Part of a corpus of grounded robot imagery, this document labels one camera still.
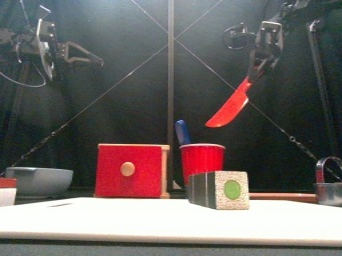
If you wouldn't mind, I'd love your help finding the red and white container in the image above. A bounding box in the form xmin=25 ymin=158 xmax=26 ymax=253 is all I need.
xmin=0 ymin=177 xmax=18 ymax=208

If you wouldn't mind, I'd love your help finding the blue utensil handle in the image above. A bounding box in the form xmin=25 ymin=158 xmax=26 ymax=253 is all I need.
xmin=173 ymin=119 xmax=192 ymax=146

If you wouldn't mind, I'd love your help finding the red wooden box with knob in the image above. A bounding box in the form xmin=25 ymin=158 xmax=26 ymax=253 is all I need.
xmin=93 ymin=143 xmax=172 ymax=199

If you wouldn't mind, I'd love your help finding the grey bowl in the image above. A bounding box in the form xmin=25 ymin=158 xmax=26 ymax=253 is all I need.
xmin=2 ymin=166 xmax=75 ymax=198

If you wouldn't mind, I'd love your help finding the metal cup with handle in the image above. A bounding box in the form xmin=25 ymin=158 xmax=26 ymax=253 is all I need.
xmin=312 ymin=155 xmax=342 ymax=207

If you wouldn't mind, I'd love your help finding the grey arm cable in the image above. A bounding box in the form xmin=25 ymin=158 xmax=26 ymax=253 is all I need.
xmin=0 ymin=59 xmax=49 ymax=89

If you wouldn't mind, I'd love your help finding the red toy knife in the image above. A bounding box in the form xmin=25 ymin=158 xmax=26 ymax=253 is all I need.
xmin=204 ymin=75 xmax=254 ymax=129

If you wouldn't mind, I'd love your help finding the red plastic cup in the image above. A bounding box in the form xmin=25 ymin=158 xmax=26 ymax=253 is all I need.
xmin=177 ymin=143 xmax=227 ymax=188

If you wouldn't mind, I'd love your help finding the toy sushi roll green centre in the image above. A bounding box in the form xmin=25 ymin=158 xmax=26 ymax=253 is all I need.
xmin=185 ymin=170 xmax=251 ymax=211

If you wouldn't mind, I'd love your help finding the white cutting board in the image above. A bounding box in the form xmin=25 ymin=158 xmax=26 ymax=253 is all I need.
xmin=0 ymin=196 xmax=342 ymax=248

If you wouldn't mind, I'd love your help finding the vertical metal frame pole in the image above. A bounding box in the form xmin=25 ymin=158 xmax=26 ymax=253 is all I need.
xmin=165 ymin=0 xmax=176 ymax=192

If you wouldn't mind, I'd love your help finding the diagonal brace wire with turnbuckle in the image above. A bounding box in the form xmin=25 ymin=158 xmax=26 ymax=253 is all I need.
xmin=129 ymin=0 xmax=342 ymax=183

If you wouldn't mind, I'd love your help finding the brown wooden stick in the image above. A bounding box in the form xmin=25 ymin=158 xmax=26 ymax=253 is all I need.
xmin=247 ymin=192 xmax=319 ymax=204

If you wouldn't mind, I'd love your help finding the black frame strut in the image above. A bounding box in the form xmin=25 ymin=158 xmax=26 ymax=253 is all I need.
xmin=306 ymin=19 xmax=342 ymax=158

